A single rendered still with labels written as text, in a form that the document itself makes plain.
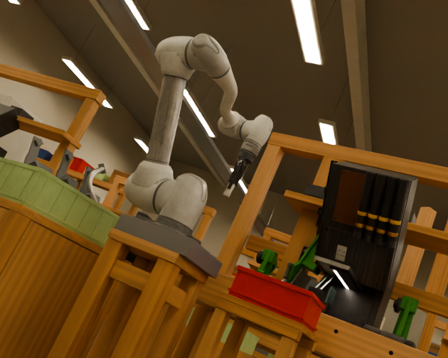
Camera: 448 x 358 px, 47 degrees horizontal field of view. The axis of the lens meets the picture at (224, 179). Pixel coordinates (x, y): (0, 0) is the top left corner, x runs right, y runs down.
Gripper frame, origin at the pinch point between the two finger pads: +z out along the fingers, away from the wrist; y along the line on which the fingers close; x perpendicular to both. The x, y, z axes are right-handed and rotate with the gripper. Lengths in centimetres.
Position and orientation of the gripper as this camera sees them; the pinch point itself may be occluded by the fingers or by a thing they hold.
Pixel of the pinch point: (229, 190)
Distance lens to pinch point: 247.6
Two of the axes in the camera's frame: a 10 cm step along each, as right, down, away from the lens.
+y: -2.1, -3.5, -9.1
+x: 8.6, 3.7, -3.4
